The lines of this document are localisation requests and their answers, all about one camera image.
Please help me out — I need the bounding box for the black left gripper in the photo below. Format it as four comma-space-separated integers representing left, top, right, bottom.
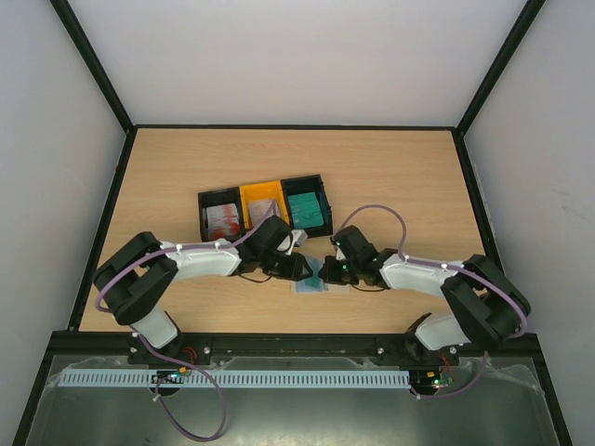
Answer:
260, 250, 313, 282

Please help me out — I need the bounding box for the green VIP card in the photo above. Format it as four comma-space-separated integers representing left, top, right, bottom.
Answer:
295, 277, 327, 294

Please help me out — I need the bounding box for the beige card holder wallet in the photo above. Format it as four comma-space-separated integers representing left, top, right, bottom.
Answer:
291, 256, 350, 295

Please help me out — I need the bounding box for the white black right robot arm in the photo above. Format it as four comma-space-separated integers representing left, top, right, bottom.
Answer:
318, 249, 531, 364

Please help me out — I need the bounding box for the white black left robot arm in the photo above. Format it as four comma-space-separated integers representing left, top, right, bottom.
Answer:
93, 215, 313, 350

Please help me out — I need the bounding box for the green card stack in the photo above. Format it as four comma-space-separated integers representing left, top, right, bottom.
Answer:
288, 191, 324, 230

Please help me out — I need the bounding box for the white pink card stack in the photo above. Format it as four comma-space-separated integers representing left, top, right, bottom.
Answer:
246, 199, 280, 227

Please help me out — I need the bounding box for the red white card stack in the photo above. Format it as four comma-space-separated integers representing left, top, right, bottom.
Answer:
205, 203, 241, 240

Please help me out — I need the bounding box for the black bin right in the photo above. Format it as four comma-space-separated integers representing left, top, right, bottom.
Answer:
281, 175, 334, 238

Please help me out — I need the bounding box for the black bin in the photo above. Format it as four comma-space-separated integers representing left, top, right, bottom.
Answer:
281, 175, 334, 238
197, 187, 246, 242

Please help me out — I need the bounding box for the yellow bin middle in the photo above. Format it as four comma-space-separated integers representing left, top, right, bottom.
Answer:
239, 180, 290, 230

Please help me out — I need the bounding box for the black bin left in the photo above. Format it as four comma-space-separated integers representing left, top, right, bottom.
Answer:
197, 187, 246, 242

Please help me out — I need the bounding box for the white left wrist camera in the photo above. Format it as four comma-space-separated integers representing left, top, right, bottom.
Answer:
278, 230, 308, 256

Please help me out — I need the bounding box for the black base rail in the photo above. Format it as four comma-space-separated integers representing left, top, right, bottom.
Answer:
46, 329, 540, 368

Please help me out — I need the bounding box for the black enclosure frame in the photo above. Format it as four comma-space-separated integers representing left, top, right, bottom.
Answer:
12, 1, 572, 445

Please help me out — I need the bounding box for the grey slotted cable duct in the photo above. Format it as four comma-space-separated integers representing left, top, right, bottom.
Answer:
58, 369, 410, 389

